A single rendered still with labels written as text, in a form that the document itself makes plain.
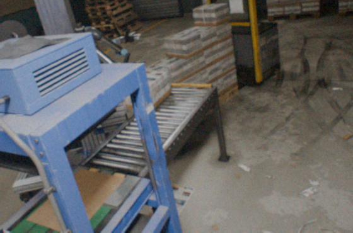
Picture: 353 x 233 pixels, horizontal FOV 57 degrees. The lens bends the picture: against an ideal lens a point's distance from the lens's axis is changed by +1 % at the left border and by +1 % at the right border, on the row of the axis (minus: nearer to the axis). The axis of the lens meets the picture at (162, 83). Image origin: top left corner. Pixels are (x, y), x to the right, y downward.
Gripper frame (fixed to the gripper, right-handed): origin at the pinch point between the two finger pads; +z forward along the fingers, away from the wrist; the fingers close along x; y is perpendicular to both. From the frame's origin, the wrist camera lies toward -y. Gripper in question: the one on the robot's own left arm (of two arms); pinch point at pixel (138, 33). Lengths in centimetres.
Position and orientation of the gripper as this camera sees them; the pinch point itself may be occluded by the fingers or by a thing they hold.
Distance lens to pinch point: 386.6
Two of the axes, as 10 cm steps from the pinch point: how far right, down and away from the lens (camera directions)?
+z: 8.4, -3.4, 4.3
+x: 5.4, 3.4, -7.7
